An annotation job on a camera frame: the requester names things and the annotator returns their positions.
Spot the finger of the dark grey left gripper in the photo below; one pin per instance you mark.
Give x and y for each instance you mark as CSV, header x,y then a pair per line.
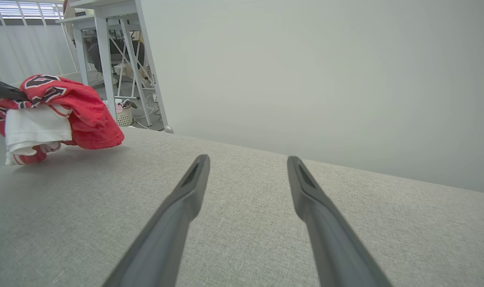
x,y
2,91

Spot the small white table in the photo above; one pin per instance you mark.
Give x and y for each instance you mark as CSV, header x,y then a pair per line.
x,y
80,48

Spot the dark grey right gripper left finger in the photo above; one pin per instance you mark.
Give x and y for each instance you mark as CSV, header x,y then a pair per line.
x,y
174,223

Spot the white window blinds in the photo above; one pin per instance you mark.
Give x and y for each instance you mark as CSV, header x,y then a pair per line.
x,y
22,8

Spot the white laundry basket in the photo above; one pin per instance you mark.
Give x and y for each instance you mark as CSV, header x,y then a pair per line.
x,y
124,118

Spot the large white table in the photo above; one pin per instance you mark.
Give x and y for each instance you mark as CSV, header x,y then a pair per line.
x,y
106,59

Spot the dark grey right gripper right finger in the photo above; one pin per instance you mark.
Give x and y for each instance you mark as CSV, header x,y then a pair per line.
x,y
329,235

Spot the clothes pile in basket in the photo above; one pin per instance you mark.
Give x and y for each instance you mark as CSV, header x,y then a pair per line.
x,y
124,105

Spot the red and white jersey shirt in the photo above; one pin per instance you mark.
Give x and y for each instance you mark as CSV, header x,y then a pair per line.
x,y
90,115

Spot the black office chair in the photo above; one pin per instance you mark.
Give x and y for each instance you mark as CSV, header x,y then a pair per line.
x,y
116,50

